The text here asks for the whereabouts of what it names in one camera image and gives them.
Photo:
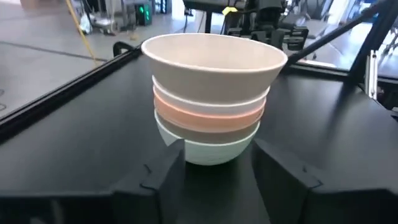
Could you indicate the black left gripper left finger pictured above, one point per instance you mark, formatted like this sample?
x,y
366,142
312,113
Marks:
x,y
155,186

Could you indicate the yellow tape tag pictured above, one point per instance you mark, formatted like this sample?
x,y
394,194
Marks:
x,y
229,10

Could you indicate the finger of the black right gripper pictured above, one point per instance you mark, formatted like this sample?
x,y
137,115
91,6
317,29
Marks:
x,y
278,37
258,35

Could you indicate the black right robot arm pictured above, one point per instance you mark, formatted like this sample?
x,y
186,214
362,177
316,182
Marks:
x,y
270,9

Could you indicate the silver aluminium post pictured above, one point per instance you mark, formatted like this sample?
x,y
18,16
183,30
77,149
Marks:
x,y
371,77

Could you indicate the black box with green light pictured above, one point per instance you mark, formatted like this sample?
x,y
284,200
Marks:
x,y
143,14

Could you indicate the mint green bowl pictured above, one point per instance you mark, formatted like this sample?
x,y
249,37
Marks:
x,y
214,154

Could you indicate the beige bowl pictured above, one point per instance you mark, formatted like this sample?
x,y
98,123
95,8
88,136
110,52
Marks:
x,y
214,81

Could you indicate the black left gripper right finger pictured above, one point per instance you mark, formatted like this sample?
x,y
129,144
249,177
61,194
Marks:
x,y
280,186

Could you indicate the black looped frame bracket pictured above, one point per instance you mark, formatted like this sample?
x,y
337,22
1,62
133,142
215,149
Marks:
x,y
115,46

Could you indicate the orange bowl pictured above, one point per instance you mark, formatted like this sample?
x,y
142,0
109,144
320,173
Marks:
x,y
208,121

